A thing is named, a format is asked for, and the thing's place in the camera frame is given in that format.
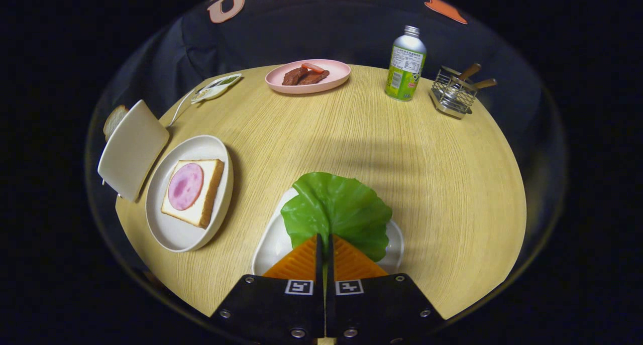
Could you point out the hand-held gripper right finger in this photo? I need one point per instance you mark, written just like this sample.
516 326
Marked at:
377 310

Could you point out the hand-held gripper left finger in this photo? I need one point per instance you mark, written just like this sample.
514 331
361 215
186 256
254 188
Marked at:
271 310

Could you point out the green lettuce leaf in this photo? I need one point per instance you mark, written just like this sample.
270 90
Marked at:
336 204

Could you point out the plain bread slice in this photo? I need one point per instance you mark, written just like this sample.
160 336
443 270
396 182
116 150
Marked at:
114 120

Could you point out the white square plate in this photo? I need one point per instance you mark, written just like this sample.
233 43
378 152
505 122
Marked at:
274 244

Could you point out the round white plate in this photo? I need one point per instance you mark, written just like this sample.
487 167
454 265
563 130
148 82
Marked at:
171 229

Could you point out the bread slice under ham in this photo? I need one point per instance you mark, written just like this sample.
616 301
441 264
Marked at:
211 184

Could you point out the pink ham slice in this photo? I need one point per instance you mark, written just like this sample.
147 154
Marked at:
185 187

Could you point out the white toaster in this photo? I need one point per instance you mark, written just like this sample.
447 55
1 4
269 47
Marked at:
131 151

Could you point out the white divided snack tray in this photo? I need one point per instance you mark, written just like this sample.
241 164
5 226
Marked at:
221 84

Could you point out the brown meat pieces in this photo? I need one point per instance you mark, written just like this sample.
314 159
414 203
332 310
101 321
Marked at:
301 78

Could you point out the pink plate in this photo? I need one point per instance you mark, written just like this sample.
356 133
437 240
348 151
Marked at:
336 74

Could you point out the green label metal bottle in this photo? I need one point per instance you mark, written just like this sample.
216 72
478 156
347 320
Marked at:
404 69

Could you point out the red sausage piece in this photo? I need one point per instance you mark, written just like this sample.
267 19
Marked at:
312 67

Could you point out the black backdrop cloth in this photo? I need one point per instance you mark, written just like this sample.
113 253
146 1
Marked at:
326 28

